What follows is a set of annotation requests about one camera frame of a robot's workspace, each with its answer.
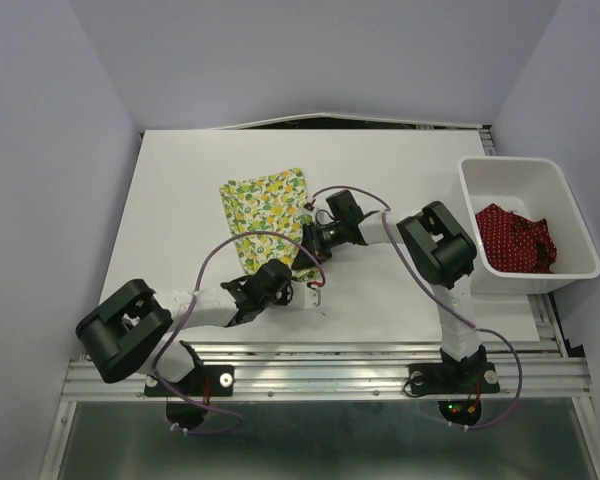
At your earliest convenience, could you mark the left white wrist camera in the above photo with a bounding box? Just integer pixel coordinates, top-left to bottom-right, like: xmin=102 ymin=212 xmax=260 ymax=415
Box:
xmin=291 ymin=284 xmax=322 ymax=309

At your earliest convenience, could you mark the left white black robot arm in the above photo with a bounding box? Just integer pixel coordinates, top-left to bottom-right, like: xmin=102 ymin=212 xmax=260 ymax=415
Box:
xmin=75 ymin=260 xmax=293 ymax=394

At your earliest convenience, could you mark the lemon print skirt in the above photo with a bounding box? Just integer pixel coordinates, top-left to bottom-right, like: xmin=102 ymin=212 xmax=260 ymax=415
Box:
xmin=219 ymin=168 xmax=311 ymax=274

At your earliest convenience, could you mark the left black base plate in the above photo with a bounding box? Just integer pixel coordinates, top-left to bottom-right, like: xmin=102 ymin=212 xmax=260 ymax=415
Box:
xmin=143 ymin=364 xmax=235 ymax=398

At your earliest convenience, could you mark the white plastic bin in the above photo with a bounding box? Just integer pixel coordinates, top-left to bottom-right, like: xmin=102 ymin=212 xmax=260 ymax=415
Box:
xmin=452 ymin=157 xmax=600 ymax=295

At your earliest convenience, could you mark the aluminium frame rail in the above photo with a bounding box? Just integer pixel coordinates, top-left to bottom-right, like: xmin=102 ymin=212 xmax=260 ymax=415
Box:
xmin=39 ymin=337 xmax=600 ymax=479

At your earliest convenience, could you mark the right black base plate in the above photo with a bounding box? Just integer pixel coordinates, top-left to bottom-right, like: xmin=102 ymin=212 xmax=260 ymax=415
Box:
xmin=403 ymin=363 xmax=500 ymax=397

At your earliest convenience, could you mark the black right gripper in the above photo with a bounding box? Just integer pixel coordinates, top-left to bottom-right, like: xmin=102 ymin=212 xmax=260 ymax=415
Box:
xmin=293 ymin=219 xmax=346 ymax=270

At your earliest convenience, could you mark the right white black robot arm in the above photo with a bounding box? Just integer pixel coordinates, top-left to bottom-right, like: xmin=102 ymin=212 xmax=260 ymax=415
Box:
xmin=292 ymin=187 xmax=486 ymax=398

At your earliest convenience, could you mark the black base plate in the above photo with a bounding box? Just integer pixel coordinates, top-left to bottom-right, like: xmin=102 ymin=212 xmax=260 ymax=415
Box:
xmin=143 ymin=364 xmax=235 ymax=398
xmin=403 ymin=363 xmax=500 ymax=397

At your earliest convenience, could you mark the red polka dot skirt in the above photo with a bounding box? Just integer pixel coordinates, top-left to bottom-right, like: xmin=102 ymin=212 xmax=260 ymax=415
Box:
xmin=475 ymin=204 xmax=558 ymax=274

